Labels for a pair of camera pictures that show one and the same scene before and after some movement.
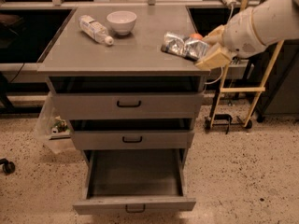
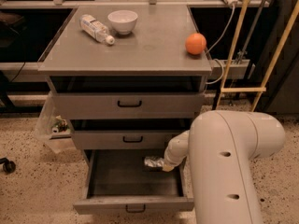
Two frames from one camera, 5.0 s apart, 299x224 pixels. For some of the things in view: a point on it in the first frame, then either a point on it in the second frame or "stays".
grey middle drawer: x=134 y=140 stays
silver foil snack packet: x=189 y=48 to x=153 y=161
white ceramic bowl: x=121 y=21 stays
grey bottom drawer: x=127 y=181 stays
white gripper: x=241 y=33 to x=172 y=158
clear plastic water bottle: x=89 y=26 stays
